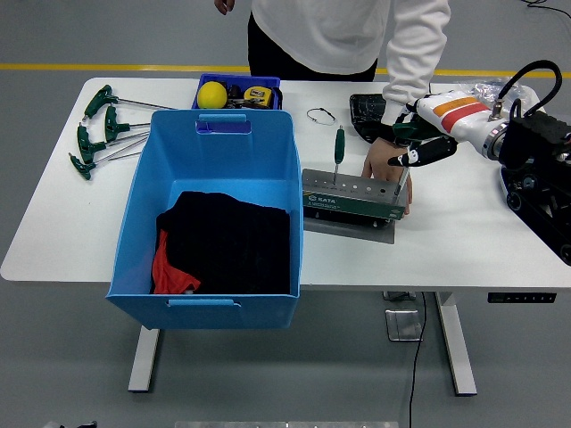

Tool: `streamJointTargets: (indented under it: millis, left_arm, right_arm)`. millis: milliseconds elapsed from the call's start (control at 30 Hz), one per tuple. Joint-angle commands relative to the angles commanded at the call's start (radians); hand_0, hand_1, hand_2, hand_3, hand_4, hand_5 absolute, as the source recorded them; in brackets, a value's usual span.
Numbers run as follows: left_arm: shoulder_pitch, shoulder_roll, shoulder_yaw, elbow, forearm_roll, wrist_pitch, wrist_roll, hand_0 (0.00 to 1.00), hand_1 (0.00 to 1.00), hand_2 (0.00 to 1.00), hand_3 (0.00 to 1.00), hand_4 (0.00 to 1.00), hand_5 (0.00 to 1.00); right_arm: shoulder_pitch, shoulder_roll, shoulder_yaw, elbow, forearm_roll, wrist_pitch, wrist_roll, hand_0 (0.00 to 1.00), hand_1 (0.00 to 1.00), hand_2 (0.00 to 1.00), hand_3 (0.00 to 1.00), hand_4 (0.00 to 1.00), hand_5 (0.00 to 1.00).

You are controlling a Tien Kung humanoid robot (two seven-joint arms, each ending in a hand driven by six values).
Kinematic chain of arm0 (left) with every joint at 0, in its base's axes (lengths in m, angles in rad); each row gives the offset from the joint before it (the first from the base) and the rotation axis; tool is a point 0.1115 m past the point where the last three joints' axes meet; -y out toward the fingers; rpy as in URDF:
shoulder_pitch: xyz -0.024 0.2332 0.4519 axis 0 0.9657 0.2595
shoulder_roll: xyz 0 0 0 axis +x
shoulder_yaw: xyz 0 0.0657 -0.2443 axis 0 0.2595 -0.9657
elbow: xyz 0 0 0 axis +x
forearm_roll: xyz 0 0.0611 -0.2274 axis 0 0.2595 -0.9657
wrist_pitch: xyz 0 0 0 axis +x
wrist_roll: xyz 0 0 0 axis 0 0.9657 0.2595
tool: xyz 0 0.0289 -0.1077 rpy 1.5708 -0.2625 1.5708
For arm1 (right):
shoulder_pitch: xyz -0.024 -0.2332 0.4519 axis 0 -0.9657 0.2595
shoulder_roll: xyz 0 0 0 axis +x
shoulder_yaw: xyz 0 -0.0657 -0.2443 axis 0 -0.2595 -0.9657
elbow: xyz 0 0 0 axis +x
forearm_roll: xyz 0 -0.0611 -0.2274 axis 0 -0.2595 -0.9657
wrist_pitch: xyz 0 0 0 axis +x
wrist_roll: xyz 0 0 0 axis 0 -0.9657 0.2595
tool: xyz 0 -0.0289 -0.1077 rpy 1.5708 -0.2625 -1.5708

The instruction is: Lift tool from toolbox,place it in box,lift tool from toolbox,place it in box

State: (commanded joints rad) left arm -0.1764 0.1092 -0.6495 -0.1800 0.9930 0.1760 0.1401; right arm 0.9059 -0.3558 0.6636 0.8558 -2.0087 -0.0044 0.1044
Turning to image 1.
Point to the black white robot left hand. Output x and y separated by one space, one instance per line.
85 424

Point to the person's left hand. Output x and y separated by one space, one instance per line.
379 160

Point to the person's right hand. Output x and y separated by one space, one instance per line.
224 5

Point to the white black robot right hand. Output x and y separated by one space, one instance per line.
455 113

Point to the metal green tool rack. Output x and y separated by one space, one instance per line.
348 203

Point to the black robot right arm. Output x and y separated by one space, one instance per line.
535 129

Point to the person's left forearm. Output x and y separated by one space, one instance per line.
412 71

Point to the large light blue plastic box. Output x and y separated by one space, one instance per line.
214 156

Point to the black wrist watch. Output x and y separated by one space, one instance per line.
386 131

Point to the clear plastic parts bag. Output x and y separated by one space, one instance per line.
484 85

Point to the black device case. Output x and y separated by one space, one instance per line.
366 111

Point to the small dark blue bin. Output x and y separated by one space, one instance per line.
238 79

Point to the white table leg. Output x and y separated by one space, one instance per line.
457 352
143 361

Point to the dark brown tape roll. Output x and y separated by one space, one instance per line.
234 91

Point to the yellow ball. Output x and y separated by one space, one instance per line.
212 95

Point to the yellow tape measure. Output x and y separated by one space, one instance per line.
258 95

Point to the person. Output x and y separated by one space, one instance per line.
321 31

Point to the small black object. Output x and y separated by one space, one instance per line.
277 99

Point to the metal floor plate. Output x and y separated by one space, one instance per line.
403 325

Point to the black cloth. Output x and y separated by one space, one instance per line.
232 241

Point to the red cloth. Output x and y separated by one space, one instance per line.
171 276

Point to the black table control panel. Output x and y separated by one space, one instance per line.
522 297

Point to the metal bracket under table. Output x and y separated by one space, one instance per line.
398 295

